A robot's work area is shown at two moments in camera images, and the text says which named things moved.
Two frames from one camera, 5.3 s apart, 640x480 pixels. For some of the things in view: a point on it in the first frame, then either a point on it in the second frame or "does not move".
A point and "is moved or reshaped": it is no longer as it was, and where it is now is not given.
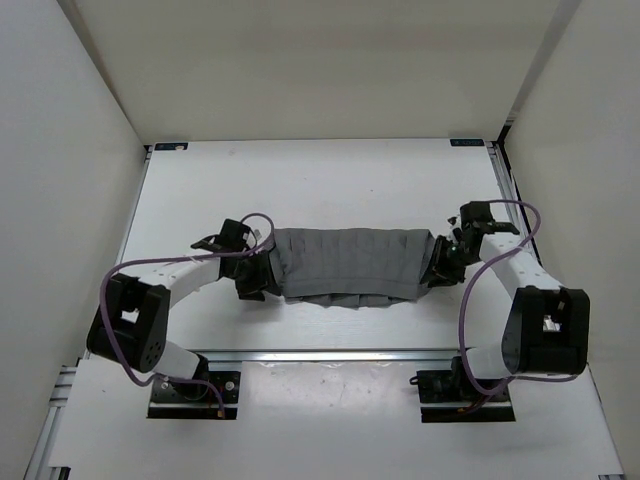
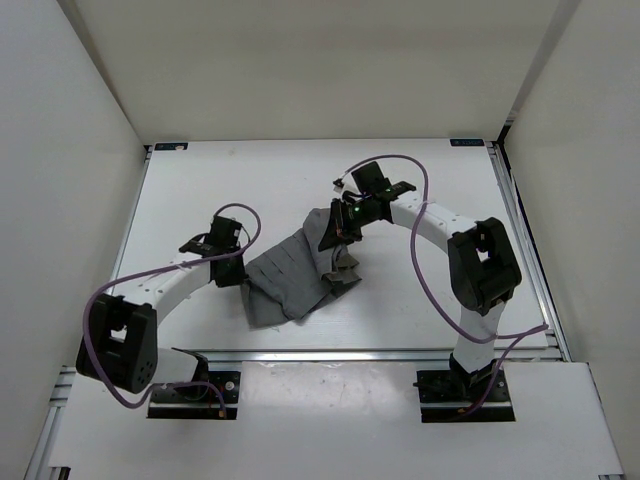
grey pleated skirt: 351,266 is moved or reshaped
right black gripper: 438,272 to 337,225
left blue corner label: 171,146 does not move
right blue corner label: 466,142 does not move
